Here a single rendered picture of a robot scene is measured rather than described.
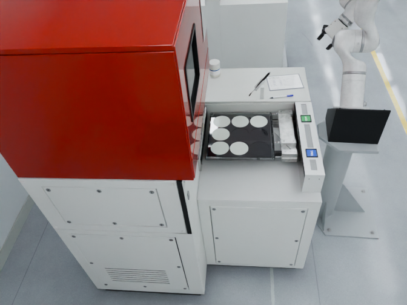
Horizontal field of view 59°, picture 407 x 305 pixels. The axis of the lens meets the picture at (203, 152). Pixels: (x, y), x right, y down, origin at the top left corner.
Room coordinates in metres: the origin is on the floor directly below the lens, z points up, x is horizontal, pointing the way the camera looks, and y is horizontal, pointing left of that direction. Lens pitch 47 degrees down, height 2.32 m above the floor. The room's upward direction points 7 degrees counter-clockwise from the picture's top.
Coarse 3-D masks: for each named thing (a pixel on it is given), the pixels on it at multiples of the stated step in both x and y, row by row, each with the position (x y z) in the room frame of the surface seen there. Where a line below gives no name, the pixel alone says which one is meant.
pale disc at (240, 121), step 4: (236, 116) 1.60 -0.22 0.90; (240, 116) 1.59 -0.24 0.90; (244, 116) 1.59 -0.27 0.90; (232, 120) 1.57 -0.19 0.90; (236, 120) 1.56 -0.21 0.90; (240, 120) 1.56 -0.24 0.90; (244, 120) 1.55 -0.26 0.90; (248, 120) 1.55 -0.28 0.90; (236, 124) 1.53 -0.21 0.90; (240, 124) 1.53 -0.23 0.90; (244, 124) 1.52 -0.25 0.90
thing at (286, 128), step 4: (280, 120) 1.54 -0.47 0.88; (284, 120) 1.54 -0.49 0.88; (288, 120) 1.53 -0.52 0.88; (292, 120) 1.53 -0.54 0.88; (280, 124) 1.51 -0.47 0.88; (284, 124) 1.50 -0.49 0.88; (288, 124) 1.50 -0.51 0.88; (292, 124) 1.50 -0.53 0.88; (280, 128) 1.47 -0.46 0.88; (284, 128) 1.47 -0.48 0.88; (288, 128) 1.47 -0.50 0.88; (292, 128) 1.46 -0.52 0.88; (280, 132) 1.44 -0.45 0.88; (284, 132) 1.44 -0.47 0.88; (288, 132) 1.44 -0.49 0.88; (292, 132) 1.43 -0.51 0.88; (280, 136) 1.41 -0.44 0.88; (284, 136) 1.41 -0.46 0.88; (288, 136) 1.40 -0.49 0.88; (292, 136) 1.40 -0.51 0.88; (280, 140) 1.38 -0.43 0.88; (280, 144) 1.35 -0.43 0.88; (280, 148) 1.33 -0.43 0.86; (284, 148) 1.32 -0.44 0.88; (288, 148) 1.31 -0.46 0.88; (292, 148) 1.31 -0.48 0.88; (284, 160) 1.24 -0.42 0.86; (288, 160) 1.24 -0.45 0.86; (292, 160) 1.24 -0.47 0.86; (296, 160) 1.23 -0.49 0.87
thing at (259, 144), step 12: (240, 132) 1.46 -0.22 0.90; (252, 132) 1.45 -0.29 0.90; (264, 132) 1.44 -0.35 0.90; (228, 144) 1.38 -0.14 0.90; (252, 144) 1.36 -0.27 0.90; (264, 144) 1.35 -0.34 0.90; (216, 156) 1.30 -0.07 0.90; (228, 156) 1.29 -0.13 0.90; (240, 156) 1.28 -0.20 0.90; (252, 156) 1.27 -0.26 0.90; (264, 156) 1.26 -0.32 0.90
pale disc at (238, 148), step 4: (232, 144) 1.37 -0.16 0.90; (236, 144) 1.37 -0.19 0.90; (240, 144) 1.37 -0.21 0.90; (244, 144) 1.36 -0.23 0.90; (232, 148) 1.34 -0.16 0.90; (236, 148) 1.34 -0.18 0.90; (240, 148) 1.33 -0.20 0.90; (244, 148) 1.33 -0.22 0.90; (232, 152) 1.31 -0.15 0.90; (236, 152) 1.30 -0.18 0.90; (240, 152) 1.30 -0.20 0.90; (244, 152) 1.30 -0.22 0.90
